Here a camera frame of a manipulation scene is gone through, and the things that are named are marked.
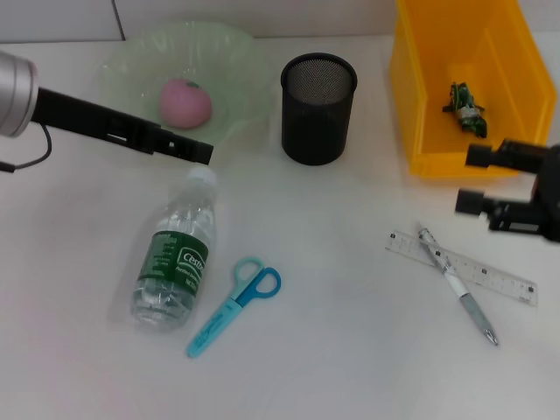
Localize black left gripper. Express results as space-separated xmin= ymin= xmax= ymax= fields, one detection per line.
xmin=37 ymin=87 xmax=214 ymax=166

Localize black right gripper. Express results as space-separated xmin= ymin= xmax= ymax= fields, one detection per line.
xmin=454 ymin=138 xmax=560 ymax=244

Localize transparent plastic ruler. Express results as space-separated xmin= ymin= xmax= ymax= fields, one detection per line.
xmin=384 ymin=227 xmax=538 ymax=307

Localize clear green label water bottle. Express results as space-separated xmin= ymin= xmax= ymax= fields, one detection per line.
xmin=129 ymin=166 xmax=219 ymax=333

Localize blue sheathed scissors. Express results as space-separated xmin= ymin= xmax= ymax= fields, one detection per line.
xmin=186 ymin=256 xmax=282 ymax=359

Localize pink peach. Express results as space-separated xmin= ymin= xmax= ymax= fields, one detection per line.
xmin=158 ymin=77 xmax=214 ymax=130

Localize green glass fruit plate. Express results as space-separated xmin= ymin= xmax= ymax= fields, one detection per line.
xmin=100 ymin=20 xmax=275 ymax=148

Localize white grey ballpoint pen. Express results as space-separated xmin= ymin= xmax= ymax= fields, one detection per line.
xmin=415 ymin=221 xmax=500 ymax=347

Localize black mesh pen holder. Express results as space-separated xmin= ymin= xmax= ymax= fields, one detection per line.
xmin=279 ymin=52 xmax=359 ymax=166

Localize yellow plastic storage bin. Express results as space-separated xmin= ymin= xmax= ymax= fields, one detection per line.
xmin=388 ymin=0 xmax=559 ymax=179

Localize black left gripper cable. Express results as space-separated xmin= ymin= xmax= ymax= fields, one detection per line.
xmin=0 ymin=124 xmax=53 ymax=174

